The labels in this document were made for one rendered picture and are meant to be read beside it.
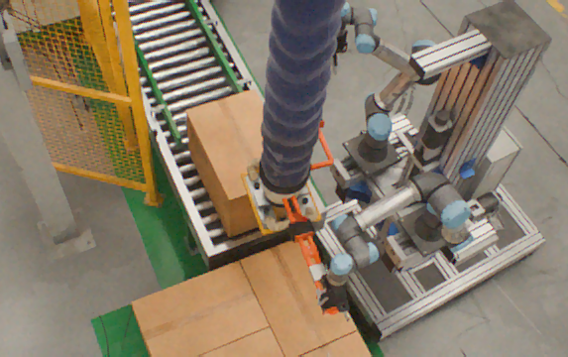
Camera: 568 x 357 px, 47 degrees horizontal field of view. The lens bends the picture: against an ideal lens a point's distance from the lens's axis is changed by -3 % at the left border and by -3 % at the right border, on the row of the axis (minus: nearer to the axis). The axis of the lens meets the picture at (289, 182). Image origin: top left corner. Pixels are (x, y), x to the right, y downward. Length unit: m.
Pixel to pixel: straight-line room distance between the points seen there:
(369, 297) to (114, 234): 1.62
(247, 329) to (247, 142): 0.95
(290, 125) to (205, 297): 1.30
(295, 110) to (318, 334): 1.39
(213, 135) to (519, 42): 1.62
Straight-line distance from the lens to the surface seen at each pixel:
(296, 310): 3.47
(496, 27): 2.69
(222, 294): 3.49
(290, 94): 2.36
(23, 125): 3.36
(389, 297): 3.95
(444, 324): 4.20
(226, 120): 3.54
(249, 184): 3.16
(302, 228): 2.92
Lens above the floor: 3.77
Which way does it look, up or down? 58 degrees down
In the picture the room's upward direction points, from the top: 8 degrees clockwise
